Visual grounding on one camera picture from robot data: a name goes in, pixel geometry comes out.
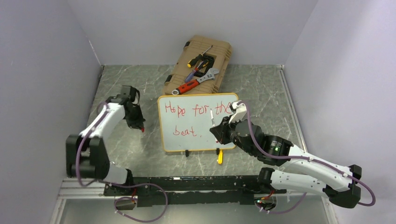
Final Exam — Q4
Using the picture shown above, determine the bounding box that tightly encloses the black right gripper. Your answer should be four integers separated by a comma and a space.
211, 115, 256, 157

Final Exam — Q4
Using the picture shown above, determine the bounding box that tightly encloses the white red whiteboard marker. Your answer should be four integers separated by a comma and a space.
210, 109, 216, 127

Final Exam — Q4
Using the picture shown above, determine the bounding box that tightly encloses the yellow framed whiteboard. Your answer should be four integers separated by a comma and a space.
157, 93, 239, 152

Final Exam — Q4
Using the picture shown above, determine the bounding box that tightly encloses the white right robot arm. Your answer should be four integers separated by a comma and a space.
209, 117, 361, 209

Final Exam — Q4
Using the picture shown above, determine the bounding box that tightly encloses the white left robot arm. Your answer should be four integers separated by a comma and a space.
65, 85, 145, 196

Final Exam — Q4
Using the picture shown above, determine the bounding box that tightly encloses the tan plastic tool case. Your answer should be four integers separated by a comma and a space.
162, 35, 233, 95

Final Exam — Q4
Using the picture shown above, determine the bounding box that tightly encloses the yellow black screwdriver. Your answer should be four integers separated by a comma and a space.
187, 45, 213, 68

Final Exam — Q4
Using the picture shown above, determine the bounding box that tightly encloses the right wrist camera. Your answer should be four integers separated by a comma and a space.
228, 100, 247, 124

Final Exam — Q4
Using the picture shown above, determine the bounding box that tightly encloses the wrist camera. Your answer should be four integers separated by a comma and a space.
228, 100, 247, 124
120, 85, 140, 100

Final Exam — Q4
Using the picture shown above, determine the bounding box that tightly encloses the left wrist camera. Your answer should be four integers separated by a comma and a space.
120, 85, 140, 100

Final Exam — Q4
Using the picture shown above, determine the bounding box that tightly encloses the red handled adjustable wrench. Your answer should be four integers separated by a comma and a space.
171, 68, 219, 95

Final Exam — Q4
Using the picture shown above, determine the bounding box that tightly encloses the blue handled screwdriver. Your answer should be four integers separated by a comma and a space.
184, 59, 209, 83

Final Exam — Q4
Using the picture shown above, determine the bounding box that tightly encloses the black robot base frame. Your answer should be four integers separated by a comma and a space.
104, 168, 286, 207

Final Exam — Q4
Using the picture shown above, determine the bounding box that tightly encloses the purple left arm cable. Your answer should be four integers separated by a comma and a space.
75, 102, 137, 188

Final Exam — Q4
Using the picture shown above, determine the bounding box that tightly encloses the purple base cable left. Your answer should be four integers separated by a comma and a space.
113, 183, 169, 224

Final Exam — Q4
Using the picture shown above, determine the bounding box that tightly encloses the aluminium rail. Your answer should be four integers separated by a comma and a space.
58, 178, 105, 199

